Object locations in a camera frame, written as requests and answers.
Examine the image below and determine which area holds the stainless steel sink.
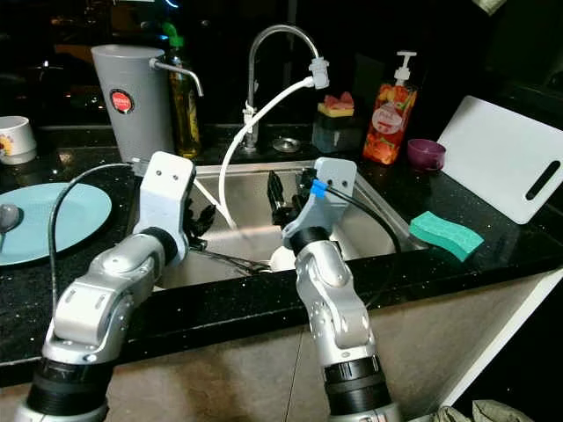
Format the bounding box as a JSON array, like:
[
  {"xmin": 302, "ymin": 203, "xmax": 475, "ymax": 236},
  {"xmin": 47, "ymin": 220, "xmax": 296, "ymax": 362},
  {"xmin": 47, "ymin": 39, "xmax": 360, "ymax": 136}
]
[{"xmin": 132, "ymin": 158, "xmax": 428, "ymax": 291}]

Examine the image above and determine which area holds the thin metal utensil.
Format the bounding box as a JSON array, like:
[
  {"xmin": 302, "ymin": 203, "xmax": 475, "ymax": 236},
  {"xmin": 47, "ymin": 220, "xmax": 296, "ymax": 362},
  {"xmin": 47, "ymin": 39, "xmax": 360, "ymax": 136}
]
[{"xmin": 192, "ymin": 249, "xmax": 271, "ymax": 275}]

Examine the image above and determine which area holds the white bowl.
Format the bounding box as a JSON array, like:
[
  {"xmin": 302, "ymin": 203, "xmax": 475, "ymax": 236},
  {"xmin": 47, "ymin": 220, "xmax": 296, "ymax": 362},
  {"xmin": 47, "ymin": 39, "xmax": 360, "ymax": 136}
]
[{"xmin": 268, "ymin": 244, "xmax": 304, "ymax": 273}]

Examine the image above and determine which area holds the dark sponge holder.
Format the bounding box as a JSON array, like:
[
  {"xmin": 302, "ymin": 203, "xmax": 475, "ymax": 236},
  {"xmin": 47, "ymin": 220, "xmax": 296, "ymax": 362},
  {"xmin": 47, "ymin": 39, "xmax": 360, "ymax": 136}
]
[{"xmin": 312, "ymin": 114, "xmax": 357, "ymax": 155}]

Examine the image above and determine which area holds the red and yellow sponge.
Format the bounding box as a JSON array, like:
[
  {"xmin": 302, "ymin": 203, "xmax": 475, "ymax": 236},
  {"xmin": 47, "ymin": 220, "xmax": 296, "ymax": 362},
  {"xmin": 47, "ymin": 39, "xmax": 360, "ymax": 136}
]
[{"xmin": 319, "ymin": 92, "xmax": 355, "ymax": 119}]

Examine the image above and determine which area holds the green capped oil bottle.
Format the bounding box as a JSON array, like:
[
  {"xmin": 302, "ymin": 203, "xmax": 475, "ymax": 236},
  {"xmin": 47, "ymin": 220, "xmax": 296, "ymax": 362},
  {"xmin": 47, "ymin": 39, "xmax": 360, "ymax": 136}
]
[{"xmin": 164, "ymin": 22, "xmax": 203, "ymax": 159}]

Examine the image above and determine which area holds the orange pump soap bottle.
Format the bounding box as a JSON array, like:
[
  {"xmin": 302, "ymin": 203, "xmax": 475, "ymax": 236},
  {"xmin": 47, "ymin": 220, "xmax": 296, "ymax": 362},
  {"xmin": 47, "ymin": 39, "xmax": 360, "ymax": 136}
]
[{"xmin": 362, "ymin": 51, "xmax": 419, "ymax": 166}]

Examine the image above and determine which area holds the chrome gooseneck faucet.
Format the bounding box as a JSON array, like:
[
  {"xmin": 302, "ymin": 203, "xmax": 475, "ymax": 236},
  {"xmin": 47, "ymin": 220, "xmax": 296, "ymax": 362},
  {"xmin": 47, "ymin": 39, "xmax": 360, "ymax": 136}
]
[{"xmin": 245, "ymin": 24, "xmax": 331, "ymax": 150}]

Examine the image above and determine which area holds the white faucet diverter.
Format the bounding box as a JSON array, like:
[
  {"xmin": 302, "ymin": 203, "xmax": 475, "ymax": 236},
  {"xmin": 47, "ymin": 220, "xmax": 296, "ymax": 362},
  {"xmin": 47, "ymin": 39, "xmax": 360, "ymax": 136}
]
[{"xmin": 310, "ymin": 55, "xmax": 331, "ymax": 89}]

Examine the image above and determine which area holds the grey water filter canister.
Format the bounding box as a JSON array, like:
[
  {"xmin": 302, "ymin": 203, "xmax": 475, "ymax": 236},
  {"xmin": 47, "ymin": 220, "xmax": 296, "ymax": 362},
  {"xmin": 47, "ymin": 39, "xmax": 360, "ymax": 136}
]
[{"xmin": 91, "ymin": 44, "xmax": 205, "ymax": 165}]

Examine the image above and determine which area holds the teal plate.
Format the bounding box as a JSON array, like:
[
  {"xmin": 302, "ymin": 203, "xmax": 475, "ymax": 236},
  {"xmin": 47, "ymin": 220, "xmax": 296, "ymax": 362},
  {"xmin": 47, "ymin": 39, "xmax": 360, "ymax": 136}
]
[{"xmin": 0, "ymin": 182, "xmax": 113, "ymax": 266}]

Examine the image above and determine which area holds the purple cup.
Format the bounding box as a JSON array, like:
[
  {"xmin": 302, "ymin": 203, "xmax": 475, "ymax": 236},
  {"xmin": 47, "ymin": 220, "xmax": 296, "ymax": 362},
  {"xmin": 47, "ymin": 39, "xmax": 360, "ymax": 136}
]
[{"xmin": 407, "ymin": 138, "xmax": 448, "ymax": 172}]

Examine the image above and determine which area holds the green wavy sponge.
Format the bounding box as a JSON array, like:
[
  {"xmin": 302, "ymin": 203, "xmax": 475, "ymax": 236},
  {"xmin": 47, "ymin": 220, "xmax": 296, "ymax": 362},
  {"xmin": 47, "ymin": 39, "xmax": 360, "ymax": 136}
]
[{"xmin": 409, "ymin": 209, "xmax": 485, "ymax": 262}]

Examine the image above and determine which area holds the white cutting board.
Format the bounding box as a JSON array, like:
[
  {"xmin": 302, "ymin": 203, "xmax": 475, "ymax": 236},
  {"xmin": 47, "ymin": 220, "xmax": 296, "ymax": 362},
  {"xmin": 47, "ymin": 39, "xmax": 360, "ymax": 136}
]
[{"xmin": 437, "ymin": 95, "xmax": 563, "ymax": 225}]

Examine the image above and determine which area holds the white printed mug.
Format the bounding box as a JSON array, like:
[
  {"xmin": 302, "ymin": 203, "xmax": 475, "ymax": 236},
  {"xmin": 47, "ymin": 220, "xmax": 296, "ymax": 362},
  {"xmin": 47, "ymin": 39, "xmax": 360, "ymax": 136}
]
[{"xmin": 0, "ymin": 116, "xmax": 39, "ymax": 165}]

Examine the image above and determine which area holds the olive hanging towel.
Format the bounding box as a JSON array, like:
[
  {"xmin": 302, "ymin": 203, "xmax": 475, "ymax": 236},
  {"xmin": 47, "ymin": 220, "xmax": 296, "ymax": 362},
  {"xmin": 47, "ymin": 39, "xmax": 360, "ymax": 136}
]
[{"xmin": 471, "ymin": 0, "xmax": 507, "ymax": 16}]

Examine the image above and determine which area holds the olive green cloth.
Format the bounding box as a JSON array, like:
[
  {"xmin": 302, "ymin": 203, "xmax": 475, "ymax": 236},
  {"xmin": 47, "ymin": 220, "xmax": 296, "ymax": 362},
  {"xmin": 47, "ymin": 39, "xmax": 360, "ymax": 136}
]
[{"xmin": 431, "ymin": 400, "xmax": 537, "ymax": 422}]

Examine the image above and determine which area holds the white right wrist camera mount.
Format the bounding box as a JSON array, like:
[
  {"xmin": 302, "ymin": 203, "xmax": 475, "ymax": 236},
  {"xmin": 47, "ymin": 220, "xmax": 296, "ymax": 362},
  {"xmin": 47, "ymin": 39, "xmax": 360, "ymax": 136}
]
[{"xmin": 283, "ymin": 156, "xmax": 357, "ymax": 243}]

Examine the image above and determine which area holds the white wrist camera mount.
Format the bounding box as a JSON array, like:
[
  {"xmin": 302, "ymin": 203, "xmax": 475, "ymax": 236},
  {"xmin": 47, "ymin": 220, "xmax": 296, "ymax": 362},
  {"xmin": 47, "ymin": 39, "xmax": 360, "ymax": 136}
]
[
  {"xmin": 135, "ymin": 151, "xmax": 197, "ymax": 260},
  {"xmin": 283, "ymin": 156, "xmax": 357, "ymax": 243}
]

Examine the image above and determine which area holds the white water hose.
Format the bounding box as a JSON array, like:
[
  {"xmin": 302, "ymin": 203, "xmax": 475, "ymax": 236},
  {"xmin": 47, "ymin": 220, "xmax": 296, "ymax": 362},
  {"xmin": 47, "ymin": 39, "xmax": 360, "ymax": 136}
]
[{"xmin": 194, "ymin": 76, "xmax": 315, "ymax": 231}]

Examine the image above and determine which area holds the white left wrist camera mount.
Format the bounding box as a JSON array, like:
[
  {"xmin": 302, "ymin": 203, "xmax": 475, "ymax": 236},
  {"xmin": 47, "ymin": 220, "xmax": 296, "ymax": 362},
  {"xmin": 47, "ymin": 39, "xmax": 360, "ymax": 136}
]
[{"xmin": 135, "ymin": 151, "xmax": 197, "ymax": 260}]

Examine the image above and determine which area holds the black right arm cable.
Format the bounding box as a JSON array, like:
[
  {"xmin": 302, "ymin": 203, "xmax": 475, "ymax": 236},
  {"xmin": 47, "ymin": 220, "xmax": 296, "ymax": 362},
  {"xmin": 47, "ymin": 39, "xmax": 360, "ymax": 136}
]
[{"xmin": 303, "ymin": 171, "xmax": 406, "ymax": 256}]

